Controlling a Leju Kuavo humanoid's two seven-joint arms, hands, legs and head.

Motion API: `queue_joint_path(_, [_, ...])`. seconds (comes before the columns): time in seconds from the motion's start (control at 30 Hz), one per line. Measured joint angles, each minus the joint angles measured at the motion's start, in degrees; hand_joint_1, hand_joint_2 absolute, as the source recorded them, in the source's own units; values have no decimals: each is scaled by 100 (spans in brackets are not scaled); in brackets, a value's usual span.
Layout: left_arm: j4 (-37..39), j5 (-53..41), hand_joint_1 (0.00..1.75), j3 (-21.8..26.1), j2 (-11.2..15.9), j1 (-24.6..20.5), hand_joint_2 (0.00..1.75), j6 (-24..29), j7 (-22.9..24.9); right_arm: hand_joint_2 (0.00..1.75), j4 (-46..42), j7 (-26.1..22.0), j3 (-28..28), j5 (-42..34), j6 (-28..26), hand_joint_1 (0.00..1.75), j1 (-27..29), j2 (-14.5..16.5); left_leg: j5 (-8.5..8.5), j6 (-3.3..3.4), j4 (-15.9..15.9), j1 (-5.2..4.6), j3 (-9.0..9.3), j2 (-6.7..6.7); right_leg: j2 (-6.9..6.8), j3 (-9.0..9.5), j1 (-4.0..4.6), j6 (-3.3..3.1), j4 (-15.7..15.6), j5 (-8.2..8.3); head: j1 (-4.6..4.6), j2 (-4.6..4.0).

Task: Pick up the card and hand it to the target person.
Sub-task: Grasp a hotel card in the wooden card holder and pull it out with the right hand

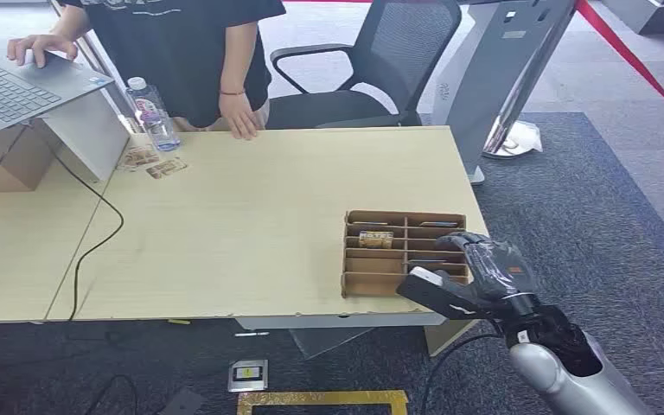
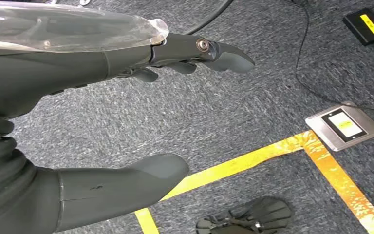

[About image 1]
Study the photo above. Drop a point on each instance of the person's right hand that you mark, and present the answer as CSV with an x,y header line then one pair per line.
x,y
43,47

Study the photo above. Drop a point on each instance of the person's left hand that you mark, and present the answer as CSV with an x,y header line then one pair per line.
x,y
239,117

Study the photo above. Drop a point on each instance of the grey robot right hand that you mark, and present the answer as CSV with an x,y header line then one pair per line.
x,y
495,266

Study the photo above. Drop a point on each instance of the person's right forearm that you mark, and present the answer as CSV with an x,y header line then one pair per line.
x,y
71,23

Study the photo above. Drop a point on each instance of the person's left forearm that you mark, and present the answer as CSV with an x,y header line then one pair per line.
x,y
239,60

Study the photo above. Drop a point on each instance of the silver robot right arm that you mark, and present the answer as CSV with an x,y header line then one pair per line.
x,y
561,372

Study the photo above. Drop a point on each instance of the dark card in organizer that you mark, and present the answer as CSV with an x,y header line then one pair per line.
x,y
370,223
438,224

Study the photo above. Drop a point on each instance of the brown patterned card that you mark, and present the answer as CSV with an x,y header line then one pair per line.
x,y
141,156
166,168

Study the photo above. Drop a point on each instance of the person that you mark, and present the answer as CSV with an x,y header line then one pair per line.
x,y
177,51

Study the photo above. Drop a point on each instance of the cardboard card organizer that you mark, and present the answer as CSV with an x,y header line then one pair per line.
x,y
375,275

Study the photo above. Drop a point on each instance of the silver laptop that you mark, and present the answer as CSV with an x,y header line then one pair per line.
x,y
11,89

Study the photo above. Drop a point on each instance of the beige table leg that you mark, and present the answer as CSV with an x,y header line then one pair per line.
x,y
446,338

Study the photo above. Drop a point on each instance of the clear plastic water bottle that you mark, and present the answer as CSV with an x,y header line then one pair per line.
x,y
151,114

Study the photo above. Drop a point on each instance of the white folded board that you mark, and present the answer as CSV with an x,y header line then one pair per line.
x,y
88,134

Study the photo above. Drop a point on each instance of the brown cardboard box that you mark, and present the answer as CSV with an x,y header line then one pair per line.
x,y
5,160

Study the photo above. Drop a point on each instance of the black mesh office chair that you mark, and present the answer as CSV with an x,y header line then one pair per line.
x,y
389,63

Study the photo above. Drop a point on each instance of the grey kiosk stand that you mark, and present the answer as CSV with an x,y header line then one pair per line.
x,y
498,74

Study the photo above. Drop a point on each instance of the yellow tape strip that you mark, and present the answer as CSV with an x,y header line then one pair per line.
x,y
179,321

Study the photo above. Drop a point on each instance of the red barrier ribbon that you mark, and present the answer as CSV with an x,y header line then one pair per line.
x,y
630,57

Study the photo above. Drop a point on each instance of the small silver floor marker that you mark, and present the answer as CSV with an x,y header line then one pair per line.
x,y
248,375

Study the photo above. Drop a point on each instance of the black flat floor plate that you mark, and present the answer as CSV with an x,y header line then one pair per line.
x,y
182,403

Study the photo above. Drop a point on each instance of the grey platform base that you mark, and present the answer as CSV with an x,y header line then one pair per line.
x,y
658,14

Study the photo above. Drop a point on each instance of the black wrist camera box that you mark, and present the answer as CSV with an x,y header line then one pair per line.
x,y
435,292

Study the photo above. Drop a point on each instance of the gold floor frame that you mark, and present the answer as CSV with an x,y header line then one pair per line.
x,y
320,397

